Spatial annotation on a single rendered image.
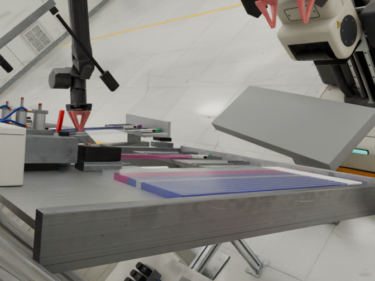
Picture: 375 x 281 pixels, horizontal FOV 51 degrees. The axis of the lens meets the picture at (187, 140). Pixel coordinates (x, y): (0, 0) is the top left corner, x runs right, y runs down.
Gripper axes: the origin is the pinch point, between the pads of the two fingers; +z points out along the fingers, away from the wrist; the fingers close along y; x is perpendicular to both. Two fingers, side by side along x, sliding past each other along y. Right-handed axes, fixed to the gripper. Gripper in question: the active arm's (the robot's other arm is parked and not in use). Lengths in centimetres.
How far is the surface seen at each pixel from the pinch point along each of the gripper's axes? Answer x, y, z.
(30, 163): -35, 69, 4
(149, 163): 11.3, 30.2, 11.1
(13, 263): -45, 106, 8
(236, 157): 25, 56, 8
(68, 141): -28, 69, 0
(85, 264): -38, 101, 11
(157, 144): 15.0, 29.7, 5.0
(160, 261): 7, 43, 39
